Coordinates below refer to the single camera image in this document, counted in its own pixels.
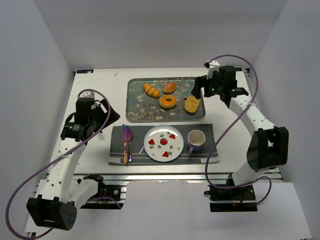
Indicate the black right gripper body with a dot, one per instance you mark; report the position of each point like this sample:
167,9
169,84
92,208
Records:
200,85

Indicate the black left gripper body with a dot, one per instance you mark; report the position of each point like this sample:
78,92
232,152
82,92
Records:
105,115

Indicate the orange glazed donut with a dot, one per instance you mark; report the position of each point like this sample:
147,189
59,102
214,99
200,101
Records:
168,101

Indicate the striped long bread roll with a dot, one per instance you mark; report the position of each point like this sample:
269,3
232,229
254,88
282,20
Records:
151,90

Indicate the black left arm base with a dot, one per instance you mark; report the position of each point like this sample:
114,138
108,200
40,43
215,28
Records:
109,196

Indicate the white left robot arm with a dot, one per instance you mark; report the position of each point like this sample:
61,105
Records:
56,206

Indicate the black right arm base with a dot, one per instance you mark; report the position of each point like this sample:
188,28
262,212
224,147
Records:
241,199

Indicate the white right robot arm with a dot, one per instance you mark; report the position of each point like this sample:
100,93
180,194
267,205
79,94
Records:
269,145

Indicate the brown bread slice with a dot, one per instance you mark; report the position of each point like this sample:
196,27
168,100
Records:
191,104

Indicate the round sesame bun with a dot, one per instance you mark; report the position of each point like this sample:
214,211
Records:
169,88

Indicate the iridescent knife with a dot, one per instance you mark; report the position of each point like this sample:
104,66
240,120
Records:
129,142

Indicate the floral teal serving tray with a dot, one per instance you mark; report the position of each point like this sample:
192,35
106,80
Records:
141,108

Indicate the blue table label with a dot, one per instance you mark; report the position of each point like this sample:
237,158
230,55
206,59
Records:
84,71

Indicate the iridescent fork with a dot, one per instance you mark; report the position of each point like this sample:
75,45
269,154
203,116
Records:
125,144

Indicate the lilac mug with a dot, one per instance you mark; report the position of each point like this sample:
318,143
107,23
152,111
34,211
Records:
195,140

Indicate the white watermelon pattern plate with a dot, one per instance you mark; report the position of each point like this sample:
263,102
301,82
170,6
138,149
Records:
163,143

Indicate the grey striped placemat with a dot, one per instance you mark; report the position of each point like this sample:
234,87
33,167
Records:
139,156

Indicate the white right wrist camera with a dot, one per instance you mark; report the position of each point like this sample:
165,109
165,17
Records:
211,67

